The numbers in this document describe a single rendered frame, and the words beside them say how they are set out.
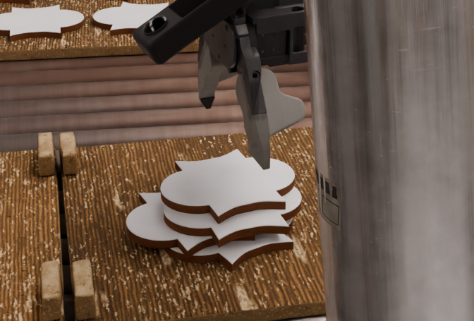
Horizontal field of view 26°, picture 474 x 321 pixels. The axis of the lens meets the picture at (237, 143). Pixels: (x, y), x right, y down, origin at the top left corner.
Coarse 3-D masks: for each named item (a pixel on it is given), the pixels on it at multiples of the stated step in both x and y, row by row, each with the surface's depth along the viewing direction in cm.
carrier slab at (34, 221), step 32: (0, 160) 117; (32, 160) 117; (0, 192) 110; (32, 192) 110; (0, 224) 104; (32, 224) 104; (0, 256) 99; (32, 256) 99; (0, 288) 94; (32, 288) 94; (0, 320) 90; (32, 320) 90; (64, 320) 90
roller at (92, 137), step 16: (128, 128) 128; (144, 128) 128; (160, 128) 128; (176, 128) 128; (192, 128) 128; (208, 128) 128; (224, 128) 128; (240, 128) 128; (288, 128) 129; (0, 144) 125; (16, 144) 125; (32, 144) 125; (80, 144) 126; (96, 144) 126; (112, 144) 126
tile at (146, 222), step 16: (144, 208) 103; (160, 208) 103; (128, 224) 100; (144, 224) 100; (160, 224) 100; (144, 240) 98; (160, 240) 98; (176, 240) 98; (192, 240) 98; (208, 240) 98; (240, 240) 100
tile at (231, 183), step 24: (192, 168) 107; (216, 168) 107; (240, 168) 107; (288, 168) 107; (168, 192) 102; (192, 192) 102; (216, 192) 102; (240, 192) 102; (264, 192) 102; (288, 192) 104; (216, 216) 99
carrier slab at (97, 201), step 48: (144, 144) 120; (192, 144) 120; (240, 144) 120; (288, 144) 120; (96, 192) 110; (144, 192) 110; (96, 240) 102; (96, 288) 94; (144, 288) 94; (192, 288) 94; (240, 288) 94; (288, 288) 94
